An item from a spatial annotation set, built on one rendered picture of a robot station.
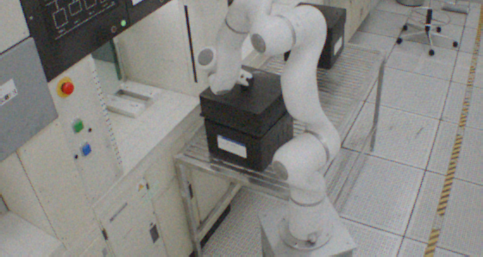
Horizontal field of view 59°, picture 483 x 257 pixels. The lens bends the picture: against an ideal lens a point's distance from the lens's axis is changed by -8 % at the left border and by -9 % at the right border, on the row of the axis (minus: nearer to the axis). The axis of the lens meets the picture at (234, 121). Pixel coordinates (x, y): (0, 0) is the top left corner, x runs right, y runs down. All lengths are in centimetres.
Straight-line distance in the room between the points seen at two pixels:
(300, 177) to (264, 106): 47
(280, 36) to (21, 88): 73
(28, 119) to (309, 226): 95
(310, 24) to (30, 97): 81
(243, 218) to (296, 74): 160
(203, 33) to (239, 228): 121
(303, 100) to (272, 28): 23
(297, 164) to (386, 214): 153
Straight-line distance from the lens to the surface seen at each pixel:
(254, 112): 171
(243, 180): 186
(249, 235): 265
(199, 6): 191
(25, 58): 135
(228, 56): 149
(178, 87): 221
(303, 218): 155
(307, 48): 127
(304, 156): 134
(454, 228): 283
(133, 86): 227
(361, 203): 284
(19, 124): 139
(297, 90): 127
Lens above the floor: 205
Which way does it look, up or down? 36 degrees down
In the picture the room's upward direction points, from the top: 5 degrees counter-clockwise
